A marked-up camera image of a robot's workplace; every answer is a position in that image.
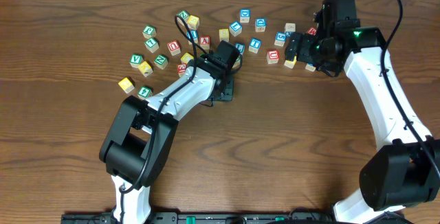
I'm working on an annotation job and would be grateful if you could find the yellow O block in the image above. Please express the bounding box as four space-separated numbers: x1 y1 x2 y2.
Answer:
284 56 297 69

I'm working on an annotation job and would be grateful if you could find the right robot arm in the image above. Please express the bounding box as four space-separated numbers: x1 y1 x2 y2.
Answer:
285 0 439 223

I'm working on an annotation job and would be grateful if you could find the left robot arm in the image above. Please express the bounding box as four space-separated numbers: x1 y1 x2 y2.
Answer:
99 41 241 223

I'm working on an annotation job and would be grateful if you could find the red M block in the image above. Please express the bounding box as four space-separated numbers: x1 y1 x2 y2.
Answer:
307 27 317 36

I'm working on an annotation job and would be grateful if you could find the blue 2 block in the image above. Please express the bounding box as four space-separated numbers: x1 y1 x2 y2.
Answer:
305 64 316 71

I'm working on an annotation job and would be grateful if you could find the green V block centre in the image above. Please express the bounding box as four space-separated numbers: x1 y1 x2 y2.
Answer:
232 56 241 69

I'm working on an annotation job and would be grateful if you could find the green v block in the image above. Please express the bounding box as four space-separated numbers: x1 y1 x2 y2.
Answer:
232 56 241 69
129 54 144 68

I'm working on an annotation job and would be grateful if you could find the blue X block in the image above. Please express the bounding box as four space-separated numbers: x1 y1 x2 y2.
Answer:
284 23 296 37

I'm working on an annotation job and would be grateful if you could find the blue 5 block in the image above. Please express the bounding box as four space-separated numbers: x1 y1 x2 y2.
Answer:
274 32 287 47

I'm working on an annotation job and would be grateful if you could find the red E block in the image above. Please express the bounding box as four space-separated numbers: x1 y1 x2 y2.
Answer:
177 63 187 77

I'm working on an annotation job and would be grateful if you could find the yellow block middle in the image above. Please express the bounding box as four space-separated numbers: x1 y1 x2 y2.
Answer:
181 52 194 65

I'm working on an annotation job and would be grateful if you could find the red U block right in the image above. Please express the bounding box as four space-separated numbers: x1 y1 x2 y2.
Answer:
267 49 280 65

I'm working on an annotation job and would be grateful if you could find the red u block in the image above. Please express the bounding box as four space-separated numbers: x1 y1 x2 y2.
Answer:
267 49 280 65
167 40 182 56

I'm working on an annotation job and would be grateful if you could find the red A block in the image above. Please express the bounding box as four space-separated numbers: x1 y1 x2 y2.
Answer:
199 36 210 51

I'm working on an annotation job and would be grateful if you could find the blue T block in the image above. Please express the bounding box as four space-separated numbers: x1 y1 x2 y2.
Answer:
248 38 261 54

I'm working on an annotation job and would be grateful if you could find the yellow S block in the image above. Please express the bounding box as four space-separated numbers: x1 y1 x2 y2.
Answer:
219 28 230 42

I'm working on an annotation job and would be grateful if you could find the blue L block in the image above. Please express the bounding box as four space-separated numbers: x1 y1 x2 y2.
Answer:
229 21 243 37

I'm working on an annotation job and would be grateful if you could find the blue P block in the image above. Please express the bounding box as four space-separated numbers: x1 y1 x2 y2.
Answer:
186 30 199 44

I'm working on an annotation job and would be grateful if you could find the red U block left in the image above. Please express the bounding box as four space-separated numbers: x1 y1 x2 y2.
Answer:
167 40 182 56

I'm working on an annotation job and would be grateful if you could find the blue D block near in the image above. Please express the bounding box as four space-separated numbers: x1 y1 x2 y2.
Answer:
255 18 267 32

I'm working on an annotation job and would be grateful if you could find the blue d block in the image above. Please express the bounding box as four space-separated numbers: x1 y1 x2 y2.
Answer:
239 9 250 23
255 18 267 32

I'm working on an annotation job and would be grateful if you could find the green N block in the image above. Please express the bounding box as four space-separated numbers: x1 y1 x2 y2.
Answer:
154 54 168 69

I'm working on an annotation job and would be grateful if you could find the yellow block far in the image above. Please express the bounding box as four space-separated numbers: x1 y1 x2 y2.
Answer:
187 15 200 30

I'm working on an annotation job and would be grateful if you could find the green 4 block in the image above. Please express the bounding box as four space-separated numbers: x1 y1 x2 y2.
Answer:
137 87 153 100

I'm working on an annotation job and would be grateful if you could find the blue D block far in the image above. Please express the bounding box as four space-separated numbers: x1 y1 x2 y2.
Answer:
239 9 250 23

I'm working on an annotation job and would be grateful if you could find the yellow X block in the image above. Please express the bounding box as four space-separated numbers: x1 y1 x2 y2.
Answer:
137 61 153 77

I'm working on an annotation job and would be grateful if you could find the green 7 block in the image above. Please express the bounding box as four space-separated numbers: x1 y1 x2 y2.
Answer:
144 38 160 53

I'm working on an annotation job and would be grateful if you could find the green Z block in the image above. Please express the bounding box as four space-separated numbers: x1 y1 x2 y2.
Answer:
176 10 190 26

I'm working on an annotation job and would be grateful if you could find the green V block left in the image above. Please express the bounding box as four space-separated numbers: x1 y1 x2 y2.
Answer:
129 54 144 68

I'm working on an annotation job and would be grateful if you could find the green block far left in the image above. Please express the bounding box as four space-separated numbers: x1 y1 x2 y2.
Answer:
142 25 157 39

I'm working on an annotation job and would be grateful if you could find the yellow C block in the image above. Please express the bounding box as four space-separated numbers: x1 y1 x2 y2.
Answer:
118 77 135 93

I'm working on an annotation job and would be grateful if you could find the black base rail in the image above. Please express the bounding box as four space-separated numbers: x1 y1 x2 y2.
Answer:
60 210 406 224

